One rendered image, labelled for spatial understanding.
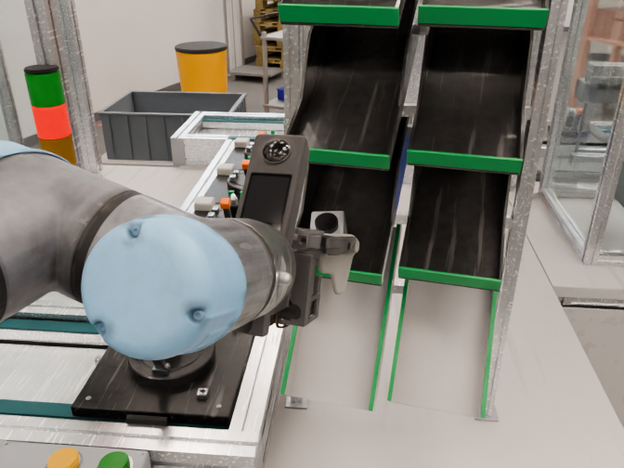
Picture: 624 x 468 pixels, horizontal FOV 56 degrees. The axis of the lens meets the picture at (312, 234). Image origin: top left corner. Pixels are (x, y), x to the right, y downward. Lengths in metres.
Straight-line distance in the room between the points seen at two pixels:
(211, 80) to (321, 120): 4.54
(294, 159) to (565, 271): 1.15
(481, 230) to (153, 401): 0.54
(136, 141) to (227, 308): 2.64
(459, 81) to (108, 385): 0.69
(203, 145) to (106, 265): 1.81
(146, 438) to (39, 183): 0.61
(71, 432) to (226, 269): 0.68
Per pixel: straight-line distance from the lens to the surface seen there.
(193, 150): 2.12
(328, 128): 0.76
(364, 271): 0.79
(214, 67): 5.28
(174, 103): 3.26
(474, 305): 0.92
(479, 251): 0.83
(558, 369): 1.24
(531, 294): 1.45
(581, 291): 1.53
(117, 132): 2.96
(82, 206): 0.36
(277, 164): 0.50
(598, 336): 1.62
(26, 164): 0.39
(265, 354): 1.04
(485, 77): 0.86
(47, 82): 0.99
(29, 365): 1.18
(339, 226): 0.76
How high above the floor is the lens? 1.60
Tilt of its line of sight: 27 degrees down
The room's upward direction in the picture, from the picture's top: straight up
